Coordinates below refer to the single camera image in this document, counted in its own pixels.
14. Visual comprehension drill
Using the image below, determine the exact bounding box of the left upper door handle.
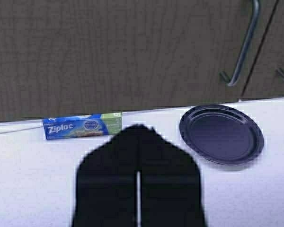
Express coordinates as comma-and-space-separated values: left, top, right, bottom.
219, 0, 261, 87

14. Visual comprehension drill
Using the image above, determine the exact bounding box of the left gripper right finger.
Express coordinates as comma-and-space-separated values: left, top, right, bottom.
138, 127, 207, 227

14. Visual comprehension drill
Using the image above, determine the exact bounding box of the cabinet door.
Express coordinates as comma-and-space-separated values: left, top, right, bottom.
0, 0, 275, 122
241, 0, 284, 100

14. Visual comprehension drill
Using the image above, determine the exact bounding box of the black oval plate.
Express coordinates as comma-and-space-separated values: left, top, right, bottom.
179, 104, 265, 166

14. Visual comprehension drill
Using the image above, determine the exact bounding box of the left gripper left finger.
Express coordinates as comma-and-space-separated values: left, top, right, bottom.
71, 126, 139, 227

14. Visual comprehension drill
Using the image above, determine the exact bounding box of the blue Ziploc bag box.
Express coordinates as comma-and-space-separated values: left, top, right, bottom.
42, 113, 122, 140

